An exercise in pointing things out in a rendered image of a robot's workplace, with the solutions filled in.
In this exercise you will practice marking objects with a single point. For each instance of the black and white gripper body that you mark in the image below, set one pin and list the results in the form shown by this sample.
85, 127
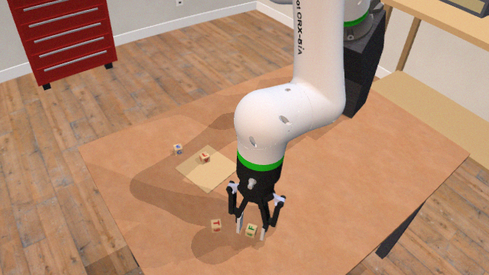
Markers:
266, 194

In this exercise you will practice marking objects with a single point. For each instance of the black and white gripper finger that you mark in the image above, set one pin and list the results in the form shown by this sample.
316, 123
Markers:
265, 213
232, 199

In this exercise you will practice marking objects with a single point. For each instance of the tan square mat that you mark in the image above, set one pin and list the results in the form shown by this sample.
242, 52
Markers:
209, 175

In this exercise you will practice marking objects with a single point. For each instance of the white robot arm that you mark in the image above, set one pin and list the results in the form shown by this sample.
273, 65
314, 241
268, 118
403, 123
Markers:
266, 120

